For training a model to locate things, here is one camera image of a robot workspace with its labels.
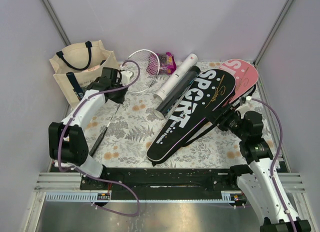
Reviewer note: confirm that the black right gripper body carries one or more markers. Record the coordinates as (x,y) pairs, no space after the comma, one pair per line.
(231,122)

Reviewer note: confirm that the black racket cover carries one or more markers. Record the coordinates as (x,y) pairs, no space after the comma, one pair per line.
(211,90)

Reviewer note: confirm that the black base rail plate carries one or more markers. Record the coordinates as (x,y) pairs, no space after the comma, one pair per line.
(168,184)

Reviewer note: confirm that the black frame badminton racket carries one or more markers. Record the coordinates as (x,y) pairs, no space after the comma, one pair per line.
(144,65)

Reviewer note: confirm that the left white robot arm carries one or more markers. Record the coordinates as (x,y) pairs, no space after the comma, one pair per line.
(67,143)

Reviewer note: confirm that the beige canvas tote bag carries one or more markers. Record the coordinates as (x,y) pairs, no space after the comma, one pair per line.
(79,64)

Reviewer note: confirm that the purple snack packet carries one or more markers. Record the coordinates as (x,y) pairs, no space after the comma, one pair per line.
(164,64)

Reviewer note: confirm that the white cable duct strip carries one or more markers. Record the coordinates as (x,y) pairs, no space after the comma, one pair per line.
(95,197)

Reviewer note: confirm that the floral patterned table mat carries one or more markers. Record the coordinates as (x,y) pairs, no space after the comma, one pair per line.
(133,126)

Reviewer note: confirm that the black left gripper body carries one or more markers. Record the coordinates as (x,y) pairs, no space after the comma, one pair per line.
(119,95)

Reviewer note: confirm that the pink racket cover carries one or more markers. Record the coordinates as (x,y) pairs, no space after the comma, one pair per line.
(245,74)

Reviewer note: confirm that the white shuttlecock tube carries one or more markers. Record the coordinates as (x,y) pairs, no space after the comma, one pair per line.
(170,83)

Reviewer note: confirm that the black shuttlecock tube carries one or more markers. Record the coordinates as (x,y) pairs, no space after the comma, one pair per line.
(165,106)

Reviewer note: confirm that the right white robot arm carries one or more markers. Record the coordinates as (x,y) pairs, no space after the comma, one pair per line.
(258,178)

